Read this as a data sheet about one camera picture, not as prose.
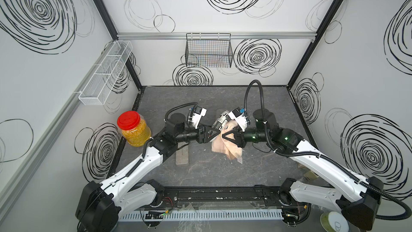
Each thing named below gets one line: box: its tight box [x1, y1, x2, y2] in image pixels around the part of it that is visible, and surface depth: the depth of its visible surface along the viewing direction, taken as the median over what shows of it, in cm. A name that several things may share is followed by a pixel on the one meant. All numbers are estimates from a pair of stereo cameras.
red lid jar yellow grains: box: [116, 110, 152, 147], surface depth 83 cm
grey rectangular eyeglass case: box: [175, 142, 189, 166], surface depth 85 cm
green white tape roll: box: [319, 211, 350, 232], surface depth 65 cm
